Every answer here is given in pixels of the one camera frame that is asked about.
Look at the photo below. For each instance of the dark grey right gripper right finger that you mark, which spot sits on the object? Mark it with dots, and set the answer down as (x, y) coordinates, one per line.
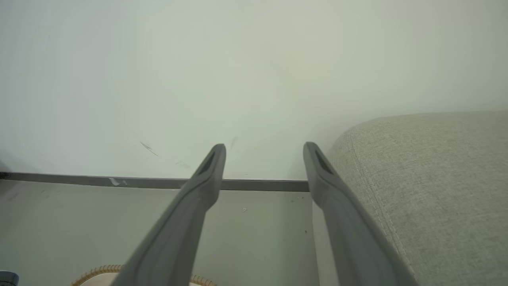
(349, 238)

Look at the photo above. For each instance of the blue grey round object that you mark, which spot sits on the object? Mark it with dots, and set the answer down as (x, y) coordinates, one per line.
(7, 279)

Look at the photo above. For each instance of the cream perforated plastic laundry basket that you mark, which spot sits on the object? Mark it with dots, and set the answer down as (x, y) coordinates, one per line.
(99, 270)

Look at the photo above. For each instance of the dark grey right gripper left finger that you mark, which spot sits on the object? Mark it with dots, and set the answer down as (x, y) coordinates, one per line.
(178, 230)

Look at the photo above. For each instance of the light grey fabric sofa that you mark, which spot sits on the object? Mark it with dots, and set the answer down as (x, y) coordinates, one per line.
(444, 190)

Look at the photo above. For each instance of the dark grey baseboard strip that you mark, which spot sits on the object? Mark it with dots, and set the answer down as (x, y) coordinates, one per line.
(79, 180)

